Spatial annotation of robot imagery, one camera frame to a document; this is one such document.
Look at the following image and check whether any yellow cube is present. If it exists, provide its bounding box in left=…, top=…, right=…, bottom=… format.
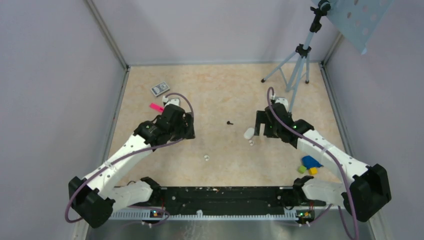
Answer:
left=308, top=167, right=318, bottom=176

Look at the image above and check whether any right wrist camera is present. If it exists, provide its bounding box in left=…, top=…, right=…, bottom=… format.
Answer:
left=270, top=96, right=289, bottom=109

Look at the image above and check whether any blue toy block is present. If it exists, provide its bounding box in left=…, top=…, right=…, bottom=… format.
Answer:
left=301, top=155, right=323, bottom=170

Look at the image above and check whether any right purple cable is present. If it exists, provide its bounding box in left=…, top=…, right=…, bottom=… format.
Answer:
left=266, top=86, right=361, bottom=240

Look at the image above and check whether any purple cable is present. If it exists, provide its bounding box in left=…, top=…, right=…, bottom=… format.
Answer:
left=64, top=92, right=195, bottom=224
left=266, top=86, right=361, bottom=240

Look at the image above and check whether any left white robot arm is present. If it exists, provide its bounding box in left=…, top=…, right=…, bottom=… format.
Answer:
left=65, top=103, right=195, bottom=229

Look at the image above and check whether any card deck box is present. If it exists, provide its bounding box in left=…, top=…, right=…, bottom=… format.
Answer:
left=150, top=81, right=170, bottom=97

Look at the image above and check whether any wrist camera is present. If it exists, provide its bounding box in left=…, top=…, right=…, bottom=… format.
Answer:
left=162, top=96, right=181, bottom=107
left=270, top=96, right=289, bottom=109

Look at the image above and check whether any light blue tripod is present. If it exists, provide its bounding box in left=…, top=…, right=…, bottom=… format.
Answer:
left=261, top=0, right=332, bottom=113

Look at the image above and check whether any pink block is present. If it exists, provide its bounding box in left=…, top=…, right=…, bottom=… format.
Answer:
left=149, top=103, right=164, bottom=113

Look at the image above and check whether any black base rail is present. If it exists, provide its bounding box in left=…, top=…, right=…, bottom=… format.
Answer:
left=138, top=186, right=326, bottom=216

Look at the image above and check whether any white charging case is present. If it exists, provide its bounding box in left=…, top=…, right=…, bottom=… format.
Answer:
left=243, top=127, right=255, bottom=140

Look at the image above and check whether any perforated blue panel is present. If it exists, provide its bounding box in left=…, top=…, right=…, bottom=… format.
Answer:
left=312, top=0, right=394, bottom=55

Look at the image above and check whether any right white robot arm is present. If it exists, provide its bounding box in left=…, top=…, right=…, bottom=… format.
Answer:
left=254, top=102, right=392, bottom=222

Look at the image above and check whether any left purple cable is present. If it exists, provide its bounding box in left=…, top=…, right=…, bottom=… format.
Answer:
left=64, top=92, right=195, bottom=224

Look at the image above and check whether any green cube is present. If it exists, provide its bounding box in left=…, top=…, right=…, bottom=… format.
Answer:
left=297, top=165, right=308, bottom=174

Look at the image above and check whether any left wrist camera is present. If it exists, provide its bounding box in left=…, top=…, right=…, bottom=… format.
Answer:
left=162, top=96, right=181, bottom=107

